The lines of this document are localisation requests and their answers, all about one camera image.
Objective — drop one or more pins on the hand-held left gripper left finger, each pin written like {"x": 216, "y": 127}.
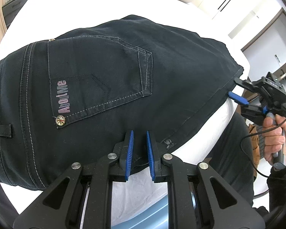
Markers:
{"x": 129, "y": 156}

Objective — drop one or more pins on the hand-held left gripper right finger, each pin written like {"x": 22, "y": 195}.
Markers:
{"x": 149, "y": 158}

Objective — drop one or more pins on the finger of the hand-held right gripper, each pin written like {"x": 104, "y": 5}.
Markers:
{"x": 238, "y": 99}
{"x": 243, "y": 84}

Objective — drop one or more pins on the black pants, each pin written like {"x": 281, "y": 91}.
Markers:
{"x": 124, "y": 76}

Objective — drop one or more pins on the person's right forearm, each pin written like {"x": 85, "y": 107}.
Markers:
{"x": 282, "y": 190}

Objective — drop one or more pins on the person's right hand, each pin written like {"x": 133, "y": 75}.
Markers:
{"x": 271, "y": 138}

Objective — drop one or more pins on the brown-framed white door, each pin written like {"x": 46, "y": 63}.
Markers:
{"x": 269, "y": 40}

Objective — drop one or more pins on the person's leg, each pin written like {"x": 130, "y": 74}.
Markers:
{"x": 231, "y": 157}

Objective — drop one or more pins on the white bed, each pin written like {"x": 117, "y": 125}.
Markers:
{"x": 90, "y": 7}

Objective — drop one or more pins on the grey dresser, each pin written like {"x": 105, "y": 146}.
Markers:
{"x": 10, "y": 7}

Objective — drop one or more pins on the light blue bed frame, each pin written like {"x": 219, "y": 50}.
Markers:
{"x": 143, "y": 212}

